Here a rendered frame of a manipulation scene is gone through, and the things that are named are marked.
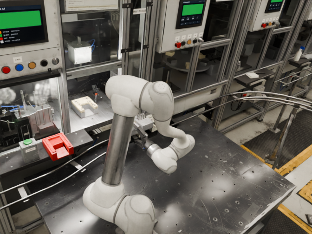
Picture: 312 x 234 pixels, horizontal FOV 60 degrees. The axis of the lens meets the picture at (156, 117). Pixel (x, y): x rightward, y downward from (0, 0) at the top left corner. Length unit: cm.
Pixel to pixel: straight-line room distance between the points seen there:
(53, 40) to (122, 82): 47
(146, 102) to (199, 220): 84
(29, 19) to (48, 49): 19
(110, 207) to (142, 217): 18
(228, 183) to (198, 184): 21
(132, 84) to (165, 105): 17
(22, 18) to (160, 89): 70
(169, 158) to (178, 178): 30
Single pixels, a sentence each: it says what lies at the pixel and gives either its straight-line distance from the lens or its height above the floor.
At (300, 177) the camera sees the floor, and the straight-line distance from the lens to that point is 341.
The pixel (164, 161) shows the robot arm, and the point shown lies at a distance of 162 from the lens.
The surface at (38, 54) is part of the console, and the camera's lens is 151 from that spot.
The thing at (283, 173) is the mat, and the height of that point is 1.
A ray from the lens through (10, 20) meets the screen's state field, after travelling 140.
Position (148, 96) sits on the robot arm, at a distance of 116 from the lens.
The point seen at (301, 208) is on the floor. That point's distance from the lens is 308.
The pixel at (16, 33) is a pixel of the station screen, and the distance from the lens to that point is 143.
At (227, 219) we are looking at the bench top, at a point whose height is 68.
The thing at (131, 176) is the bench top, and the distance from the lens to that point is 186.
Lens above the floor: 205
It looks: 35 degrees down
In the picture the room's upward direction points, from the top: 8 degrees clockwise
